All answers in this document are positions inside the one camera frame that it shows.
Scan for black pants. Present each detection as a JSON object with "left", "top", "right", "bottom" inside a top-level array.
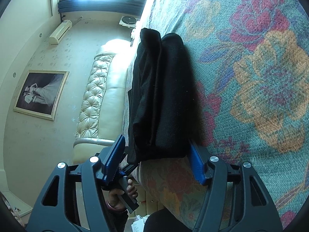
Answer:
[{"left": 126, "top": 28, "right": 199, "bottom": 165}]

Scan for person's left hand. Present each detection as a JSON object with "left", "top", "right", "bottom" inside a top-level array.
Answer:
[{"left": 107, "top": 179, "right": 138, "bottom": 212}]

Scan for cream tufted leather headboard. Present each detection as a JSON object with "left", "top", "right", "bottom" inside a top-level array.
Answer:
[{"left": 73, "top": 39, "right": 132, "bottom": 164}]

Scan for framed wedding photo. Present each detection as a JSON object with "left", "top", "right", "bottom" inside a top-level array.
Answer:
[{"left": 14, "top": 70, "right": 69, "bottom": 121}]

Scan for floral bedspread bed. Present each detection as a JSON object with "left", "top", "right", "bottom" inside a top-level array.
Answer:
[{"left": 134, "top": 0, "right": 308, "bottom": 231}]

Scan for white desk fan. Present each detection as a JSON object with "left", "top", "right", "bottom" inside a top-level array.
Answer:
[{"left": 119, "top": 16, "right": 140, "bottom": 29}]

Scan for dark blue left curtain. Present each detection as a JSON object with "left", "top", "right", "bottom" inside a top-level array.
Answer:
[{"left": 58, "top": 0, "right": 146, "bottom": 16}]

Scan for white wall air conditioner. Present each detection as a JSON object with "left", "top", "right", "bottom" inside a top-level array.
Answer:
[{"left": 49, "top": 19, "right": 72, "bottom": 45}]

